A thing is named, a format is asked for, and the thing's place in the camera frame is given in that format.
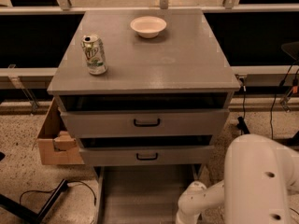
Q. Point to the white paper bowl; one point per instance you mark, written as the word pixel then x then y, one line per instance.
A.
pixel 148 26

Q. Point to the grey drawer cabinet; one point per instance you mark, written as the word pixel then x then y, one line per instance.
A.
pixel 182 68

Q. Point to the grey middle drawer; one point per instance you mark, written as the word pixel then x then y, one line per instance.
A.
pixel 133 156

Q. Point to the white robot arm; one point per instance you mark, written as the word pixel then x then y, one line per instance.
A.
pixel 258 174

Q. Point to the metal window rail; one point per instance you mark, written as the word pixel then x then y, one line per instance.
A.
pixel 143 8

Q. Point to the grey drawer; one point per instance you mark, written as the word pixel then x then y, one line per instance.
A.
pixel 141 194
pixel 133 156
pixel 144 123

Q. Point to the metal bracket left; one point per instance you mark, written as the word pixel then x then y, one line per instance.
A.
pixel 16 81

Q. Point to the green soda can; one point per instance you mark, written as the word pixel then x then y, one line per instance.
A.
pixel 95 58

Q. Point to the grey top drawer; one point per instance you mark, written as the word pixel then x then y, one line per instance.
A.
pixel 144 123

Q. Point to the brown cardboard box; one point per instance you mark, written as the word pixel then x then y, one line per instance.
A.
pixel 56 146

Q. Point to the grey bottom drawer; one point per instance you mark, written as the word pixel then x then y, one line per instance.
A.
pixel 141 194

